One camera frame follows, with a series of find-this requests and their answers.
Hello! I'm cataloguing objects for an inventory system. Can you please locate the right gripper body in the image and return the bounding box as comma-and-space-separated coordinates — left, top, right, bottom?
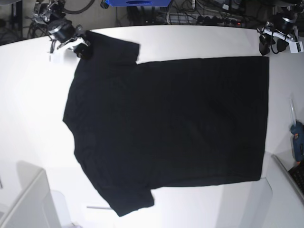
47, 19, 83, 50

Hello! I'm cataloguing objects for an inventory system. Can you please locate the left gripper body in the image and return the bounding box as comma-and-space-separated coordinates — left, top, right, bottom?
257, 13, 298, 47

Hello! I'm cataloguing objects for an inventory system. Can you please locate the black T-shirt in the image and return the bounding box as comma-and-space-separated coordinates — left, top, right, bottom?
63, 32, 269, 217

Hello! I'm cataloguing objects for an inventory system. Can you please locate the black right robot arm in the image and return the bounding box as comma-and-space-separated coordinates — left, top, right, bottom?
29, 0, 93, 59

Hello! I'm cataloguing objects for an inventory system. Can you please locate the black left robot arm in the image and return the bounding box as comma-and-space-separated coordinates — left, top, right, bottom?
257, 0, 304, 56

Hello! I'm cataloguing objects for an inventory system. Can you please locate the blue plastic bin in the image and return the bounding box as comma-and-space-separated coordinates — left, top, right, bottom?
105, 0, 171, 7

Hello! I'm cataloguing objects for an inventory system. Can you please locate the black power strip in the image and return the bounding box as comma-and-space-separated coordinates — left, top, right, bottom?
196, 16, 244, 27

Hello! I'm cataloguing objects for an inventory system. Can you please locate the teal glue gun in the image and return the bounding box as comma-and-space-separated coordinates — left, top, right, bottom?
289, 98, 304, 162

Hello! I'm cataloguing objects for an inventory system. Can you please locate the black keyboard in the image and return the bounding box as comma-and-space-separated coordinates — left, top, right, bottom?
288, 163, 304, 193

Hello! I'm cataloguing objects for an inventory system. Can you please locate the white right table divider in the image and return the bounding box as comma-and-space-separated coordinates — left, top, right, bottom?
266, 154, 304, 207

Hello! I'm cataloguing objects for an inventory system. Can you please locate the white table divider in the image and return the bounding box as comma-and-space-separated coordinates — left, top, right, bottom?
266, 154, 304, 207
0, 161, 74, 228

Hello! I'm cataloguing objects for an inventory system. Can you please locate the white left table divider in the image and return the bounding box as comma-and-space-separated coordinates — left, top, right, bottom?
0, 161, 74, 228

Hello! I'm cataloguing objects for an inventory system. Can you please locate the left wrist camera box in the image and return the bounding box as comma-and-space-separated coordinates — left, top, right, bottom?
289, 41, 304, 54

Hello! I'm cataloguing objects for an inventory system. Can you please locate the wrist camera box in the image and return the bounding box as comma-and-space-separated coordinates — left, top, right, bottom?
49, 53, 61, 64
289, 41, 304, 54

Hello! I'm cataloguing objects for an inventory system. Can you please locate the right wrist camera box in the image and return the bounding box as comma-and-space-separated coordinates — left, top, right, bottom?
49, 53, 61, 64

